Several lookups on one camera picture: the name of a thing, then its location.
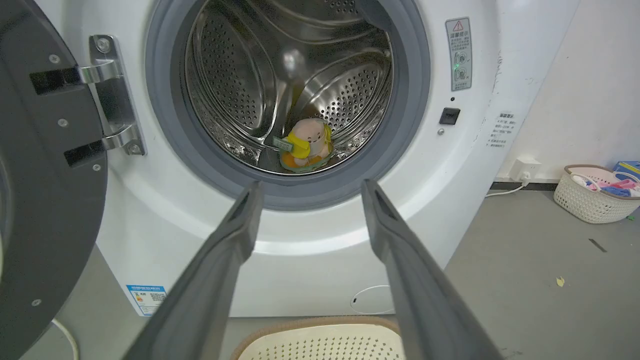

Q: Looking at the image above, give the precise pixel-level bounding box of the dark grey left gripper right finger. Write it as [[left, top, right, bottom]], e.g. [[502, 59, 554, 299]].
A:
[[361, 179, 503, 360]]

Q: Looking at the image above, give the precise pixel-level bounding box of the blue energy label sticker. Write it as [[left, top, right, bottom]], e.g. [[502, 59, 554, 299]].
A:
[[126, 284, 168, 317]]

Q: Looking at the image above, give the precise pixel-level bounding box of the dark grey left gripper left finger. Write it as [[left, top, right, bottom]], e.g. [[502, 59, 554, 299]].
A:
[[123, 181, 265, 360]]

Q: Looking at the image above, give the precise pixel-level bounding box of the white basket with clothes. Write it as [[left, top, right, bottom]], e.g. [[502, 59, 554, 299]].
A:
[[553, 164, 640, 225]]

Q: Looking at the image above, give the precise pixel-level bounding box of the white power cable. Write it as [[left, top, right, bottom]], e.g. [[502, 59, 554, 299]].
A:
[[484, 181, 529, 199]]

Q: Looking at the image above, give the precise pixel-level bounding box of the white front-load washing machine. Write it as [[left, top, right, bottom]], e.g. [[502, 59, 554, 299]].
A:
[[35, 0, 582, 318]]

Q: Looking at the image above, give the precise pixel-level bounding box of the white text sticker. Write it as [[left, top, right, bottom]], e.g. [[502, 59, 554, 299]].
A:
[[486, 112, 516, 149]]

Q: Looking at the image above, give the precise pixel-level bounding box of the pink plush toy yellow outfit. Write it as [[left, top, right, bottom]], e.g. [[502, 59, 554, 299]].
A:
[[272, 117, 334, 174]]

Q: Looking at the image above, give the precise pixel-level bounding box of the cream perforated laundry basket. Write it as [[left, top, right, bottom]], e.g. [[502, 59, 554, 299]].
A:
[[230, 315, 407, 360]]

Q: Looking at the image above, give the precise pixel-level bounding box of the grey warning label sticker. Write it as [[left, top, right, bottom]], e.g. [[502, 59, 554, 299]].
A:
[[445, 17, 474, 92]]

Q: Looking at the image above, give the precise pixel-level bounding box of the blue box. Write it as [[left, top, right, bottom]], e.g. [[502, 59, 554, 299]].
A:
[[613, 160, 640, 182]]

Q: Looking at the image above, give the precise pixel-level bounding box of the chrome door hinge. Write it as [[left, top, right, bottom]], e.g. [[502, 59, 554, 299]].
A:
[[78, 34, 147, 157]]

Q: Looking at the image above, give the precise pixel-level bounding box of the white hose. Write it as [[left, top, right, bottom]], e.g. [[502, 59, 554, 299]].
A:
[[51, 318, 81, 360]]

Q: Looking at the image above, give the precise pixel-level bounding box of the white wall power socket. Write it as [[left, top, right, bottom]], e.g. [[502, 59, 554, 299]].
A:
[[508, 156, 543, 183]]

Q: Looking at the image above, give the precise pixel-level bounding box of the dark grey washing machine door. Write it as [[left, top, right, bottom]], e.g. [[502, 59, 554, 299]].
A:
[[0, 0, 109, 360]]

